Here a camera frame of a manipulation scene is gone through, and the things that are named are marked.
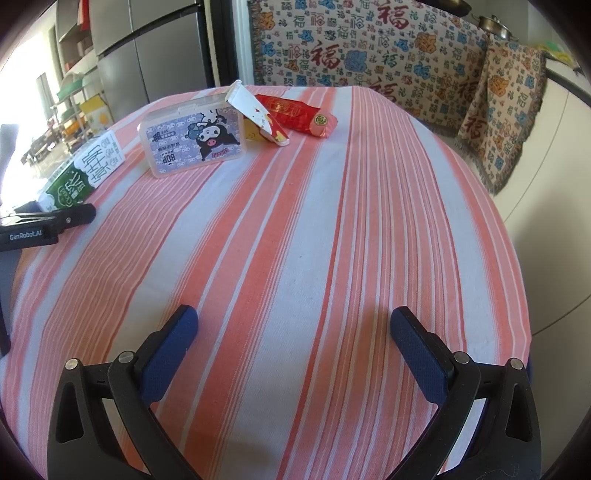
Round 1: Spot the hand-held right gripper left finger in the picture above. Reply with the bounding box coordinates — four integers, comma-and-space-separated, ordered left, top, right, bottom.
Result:
47, 305, 205, 480

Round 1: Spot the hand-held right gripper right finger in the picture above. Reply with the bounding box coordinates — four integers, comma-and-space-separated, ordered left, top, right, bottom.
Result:
390, 306, 542, 480

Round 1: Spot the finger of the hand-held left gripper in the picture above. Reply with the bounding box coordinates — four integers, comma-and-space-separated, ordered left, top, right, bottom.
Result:
44, 203, 98, 228

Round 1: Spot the green white milk carton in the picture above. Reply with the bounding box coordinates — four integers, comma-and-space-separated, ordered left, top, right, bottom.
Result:
37, 129, 127, 214

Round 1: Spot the clear plastic box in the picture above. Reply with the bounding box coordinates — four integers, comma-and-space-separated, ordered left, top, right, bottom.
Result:
139, 95, 246, 179

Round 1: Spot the white red flip box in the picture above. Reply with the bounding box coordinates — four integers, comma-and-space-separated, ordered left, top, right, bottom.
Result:
225, 79, 292, 148

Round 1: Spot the red snack packet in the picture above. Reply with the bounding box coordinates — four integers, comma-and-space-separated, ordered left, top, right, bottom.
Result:
255, 93, 339, 138

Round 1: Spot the metal storage shelf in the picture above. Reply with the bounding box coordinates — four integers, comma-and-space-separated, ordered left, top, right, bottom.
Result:
21, 69, 112, 163

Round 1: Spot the yellow cardboard box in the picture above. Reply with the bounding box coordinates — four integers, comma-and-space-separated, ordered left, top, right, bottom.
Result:
80, 95, 112, 131

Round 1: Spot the striped pink white tablecloth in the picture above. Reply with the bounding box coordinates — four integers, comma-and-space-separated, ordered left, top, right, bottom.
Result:
0, 83, 534, 480

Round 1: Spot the grey refrigerator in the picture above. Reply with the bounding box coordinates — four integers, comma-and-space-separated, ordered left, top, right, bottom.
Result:
90, 0, 219, 128

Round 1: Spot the white cabinet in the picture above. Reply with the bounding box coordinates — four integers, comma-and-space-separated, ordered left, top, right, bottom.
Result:
491, 55, 591, 339

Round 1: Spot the small printed blanket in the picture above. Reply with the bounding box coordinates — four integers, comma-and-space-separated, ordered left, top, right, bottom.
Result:
454, 39, 548, 197

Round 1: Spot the large printed blanket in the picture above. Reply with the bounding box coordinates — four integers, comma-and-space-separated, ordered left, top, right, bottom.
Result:
247, 0, 491, 136

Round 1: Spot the steel pot with lid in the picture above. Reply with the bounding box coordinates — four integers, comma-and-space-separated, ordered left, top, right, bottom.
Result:
475, 14, 514, 41

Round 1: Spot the dark wok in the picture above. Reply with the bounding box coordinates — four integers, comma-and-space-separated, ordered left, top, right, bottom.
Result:
433, 0, 472, 16

